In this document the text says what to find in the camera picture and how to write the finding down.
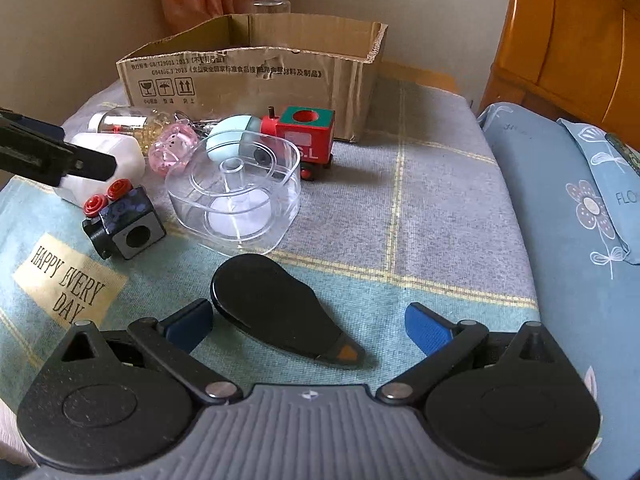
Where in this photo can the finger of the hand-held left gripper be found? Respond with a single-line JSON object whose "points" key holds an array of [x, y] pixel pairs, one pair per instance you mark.
{"points": [[45, 157], [35, 127]]}

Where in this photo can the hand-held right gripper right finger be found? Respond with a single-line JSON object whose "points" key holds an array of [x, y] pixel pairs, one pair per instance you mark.
{"points": [[425, 327]]}

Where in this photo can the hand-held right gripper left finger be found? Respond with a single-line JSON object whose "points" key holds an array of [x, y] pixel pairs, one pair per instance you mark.
{"points": [[187, 325]]}

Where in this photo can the white plastic bottle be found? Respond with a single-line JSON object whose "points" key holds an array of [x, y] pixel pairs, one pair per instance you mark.
{"points": [[127, 160]]}

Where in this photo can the black oval case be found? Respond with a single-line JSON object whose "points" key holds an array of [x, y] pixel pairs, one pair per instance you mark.
{"points": [[275, 305]]}

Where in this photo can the glass bottle with gold beads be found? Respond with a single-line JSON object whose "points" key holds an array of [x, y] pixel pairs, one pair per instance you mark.
{"points": [[130, 120]]}

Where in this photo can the mint green earbud case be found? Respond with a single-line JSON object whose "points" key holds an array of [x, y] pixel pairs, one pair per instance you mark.
{"points": [[227, 130]]}

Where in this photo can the brown cardboard box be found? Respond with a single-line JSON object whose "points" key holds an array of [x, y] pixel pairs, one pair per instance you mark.
{"points": [[225, 85]]}

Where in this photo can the red green toy train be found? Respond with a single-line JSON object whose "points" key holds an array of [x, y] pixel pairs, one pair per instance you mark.
{"points": [[305, 135]]}

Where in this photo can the black toy block red wheels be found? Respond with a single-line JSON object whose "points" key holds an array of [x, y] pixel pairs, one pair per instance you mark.
{"points": [[120, 215]]}

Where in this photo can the clear plastic container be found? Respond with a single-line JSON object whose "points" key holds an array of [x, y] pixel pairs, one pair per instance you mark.
{"points": [[260, 232]]}

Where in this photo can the checked grey green cloth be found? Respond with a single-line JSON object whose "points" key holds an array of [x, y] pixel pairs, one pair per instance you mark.
{"points": [[400, 210]]}

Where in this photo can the blue pillow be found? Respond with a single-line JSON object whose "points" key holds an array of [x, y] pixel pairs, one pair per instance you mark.
{"points": [[540, 185]]}

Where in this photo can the light blue floral pillowcase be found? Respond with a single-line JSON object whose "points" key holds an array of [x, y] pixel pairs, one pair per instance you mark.
{"points": [[600, 200]]}

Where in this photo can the clear drinking glass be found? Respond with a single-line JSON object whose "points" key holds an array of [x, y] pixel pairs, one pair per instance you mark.
{"points": [[270, 7]]}

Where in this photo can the dark patterned cloth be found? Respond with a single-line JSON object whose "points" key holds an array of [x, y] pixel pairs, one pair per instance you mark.
{"points": [[625, 152]]}

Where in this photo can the orange wooden furniture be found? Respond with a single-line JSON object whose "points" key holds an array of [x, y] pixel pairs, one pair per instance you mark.
{"points": [[560, 35]]}

